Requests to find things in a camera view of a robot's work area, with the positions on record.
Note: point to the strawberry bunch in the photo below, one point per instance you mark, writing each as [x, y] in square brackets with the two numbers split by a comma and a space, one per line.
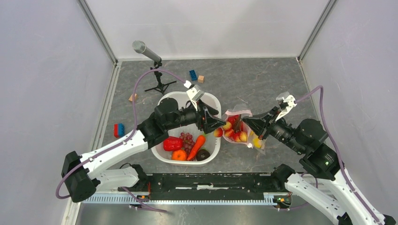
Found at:
[235, 130]

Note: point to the red blue toy brick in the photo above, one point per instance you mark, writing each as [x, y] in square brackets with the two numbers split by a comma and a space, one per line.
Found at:
[119, 130]

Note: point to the clear zip top bag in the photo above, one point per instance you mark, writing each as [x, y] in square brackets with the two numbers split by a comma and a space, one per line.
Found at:
[245, 112]

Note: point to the grey microphone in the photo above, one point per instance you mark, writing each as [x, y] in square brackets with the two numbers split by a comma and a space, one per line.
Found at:
[141, 48]

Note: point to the small wooden cube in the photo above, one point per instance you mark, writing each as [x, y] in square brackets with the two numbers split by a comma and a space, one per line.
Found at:
[201, 79]

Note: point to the red bell pepper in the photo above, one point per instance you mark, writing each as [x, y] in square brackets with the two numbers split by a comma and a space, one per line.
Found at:
[173, 143]

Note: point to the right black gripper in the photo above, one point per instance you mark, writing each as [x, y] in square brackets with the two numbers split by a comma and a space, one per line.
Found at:
[258, 124]

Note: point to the orange tangerine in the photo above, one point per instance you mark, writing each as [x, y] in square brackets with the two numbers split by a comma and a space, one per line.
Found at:
[179, 155]

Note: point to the purple grapes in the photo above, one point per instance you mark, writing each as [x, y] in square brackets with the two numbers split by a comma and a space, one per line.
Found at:
[188, 142]

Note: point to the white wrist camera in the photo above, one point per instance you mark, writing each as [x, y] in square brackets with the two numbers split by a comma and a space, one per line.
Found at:
[286, 103]
[194, 93]

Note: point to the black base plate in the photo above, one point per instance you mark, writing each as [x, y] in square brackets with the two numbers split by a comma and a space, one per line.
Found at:
[208, 186]

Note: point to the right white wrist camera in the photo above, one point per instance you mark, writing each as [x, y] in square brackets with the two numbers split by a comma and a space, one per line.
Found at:
[286, 103]

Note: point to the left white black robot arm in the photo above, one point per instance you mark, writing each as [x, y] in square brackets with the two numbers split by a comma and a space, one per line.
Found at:
[82, 175]

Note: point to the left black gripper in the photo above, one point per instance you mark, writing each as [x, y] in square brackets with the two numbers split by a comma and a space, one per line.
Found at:
[210, 122]

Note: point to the yellow pear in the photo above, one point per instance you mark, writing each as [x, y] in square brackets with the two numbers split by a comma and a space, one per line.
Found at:
[257, 143]

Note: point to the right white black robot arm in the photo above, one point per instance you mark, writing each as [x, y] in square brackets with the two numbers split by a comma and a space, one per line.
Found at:
[348, 206]

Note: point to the dark avocado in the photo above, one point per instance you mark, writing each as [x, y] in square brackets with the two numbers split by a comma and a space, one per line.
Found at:
[202, 154]

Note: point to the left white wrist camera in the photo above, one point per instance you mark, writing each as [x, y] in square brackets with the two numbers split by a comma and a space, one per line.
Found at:
[194, 93]

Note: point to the orange carrot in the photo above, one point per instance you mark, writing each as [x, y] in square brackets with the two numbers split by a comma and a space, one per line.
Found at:
[200, 141]

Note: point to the wooden block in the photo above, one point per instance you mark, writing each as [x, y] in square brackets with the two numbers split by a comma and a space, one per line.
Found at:
[133, 97]

